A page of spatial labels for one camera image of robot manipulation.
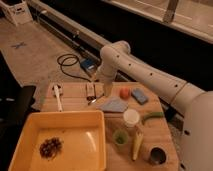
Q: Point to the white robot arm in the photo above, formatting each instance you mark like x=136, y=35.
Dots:
x=195, y=104

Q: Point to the yellow plastic tray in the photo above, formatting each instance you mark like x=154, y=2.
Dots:
x=82, y=136

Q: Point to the small wooden block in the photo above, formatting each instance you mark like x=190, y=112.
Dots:
x=90, y=91

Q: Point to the orange red ball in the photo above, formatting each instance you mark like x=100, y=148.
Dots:
x=124, y=93

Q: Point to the metal fork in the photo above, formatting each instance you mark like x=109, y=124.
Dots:
x=93, y=101

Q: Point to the blue folded cloth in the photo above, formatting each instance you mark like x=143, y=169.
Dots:
x=114, y=105

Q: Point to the blue black power device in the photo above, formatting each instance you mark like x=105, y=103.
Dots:
x=90, y=68

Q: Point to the blue sponge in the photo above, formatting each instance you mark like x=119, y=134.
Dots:
x=139, y=96

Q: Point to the white lidded jar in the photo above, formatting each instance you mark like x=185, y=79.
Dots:
x=130, y=118

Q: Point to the green cup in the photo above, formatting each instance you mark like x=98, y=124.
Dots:
x=120, y=138

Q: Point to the green cucumber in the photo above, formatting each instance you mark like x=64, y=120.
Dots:
x=152, y=115

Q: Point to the dark grape bunch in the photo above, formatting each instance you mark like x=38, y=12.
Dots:
x=50, y=147

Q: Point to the metal cup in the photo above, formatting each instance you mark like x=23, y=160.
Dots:
x=157, y=156

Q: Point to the black chair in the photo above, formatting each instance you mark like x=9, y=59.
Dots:
x=15, y=105

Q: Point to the white cardboard box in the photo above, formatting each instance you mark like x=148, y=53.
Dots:
x=17, y=13

